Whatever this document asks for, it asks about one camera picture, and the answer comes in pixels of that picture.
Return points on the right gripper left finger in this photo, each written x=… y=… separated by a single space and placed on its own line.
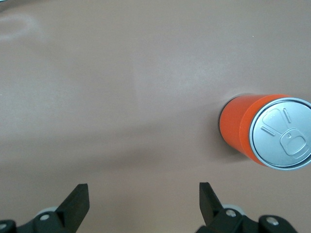
x=73 y=208

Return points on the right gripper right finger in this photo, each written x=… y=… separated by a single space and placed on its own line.
x=209 y=208

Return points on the red can with grey lid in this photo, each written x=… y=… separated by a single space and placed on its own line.
x=233 y=126

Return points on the brown table mat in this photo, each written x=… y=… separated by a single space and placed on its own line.
x=121 y=97

